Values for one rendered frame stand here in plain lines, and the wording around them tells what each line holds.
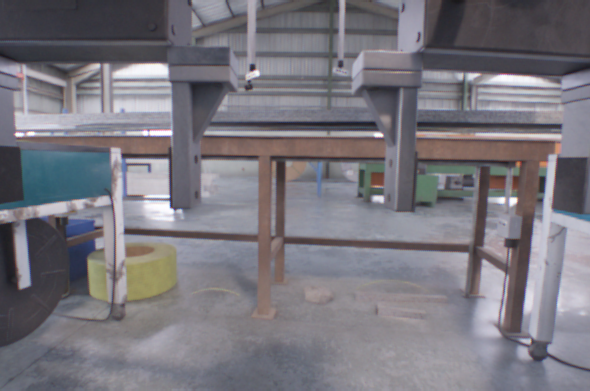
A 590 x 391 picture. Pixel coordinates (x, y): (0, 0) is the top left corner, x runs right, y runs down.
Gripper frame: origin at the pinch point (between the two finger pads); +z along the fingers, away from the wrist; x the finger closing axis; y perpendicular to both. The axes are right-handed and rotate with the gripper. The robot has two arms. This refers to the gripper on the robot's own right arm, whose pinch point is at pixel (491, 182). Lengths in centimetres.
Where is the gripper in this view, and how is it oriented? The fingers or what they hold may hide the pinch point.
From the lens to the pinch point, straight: 25.7
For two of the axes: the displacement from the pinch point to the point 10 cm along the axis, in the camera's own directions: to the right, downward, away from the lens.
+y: 0.2, 1.1, -9.9
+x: 10.0, 0.2, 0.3
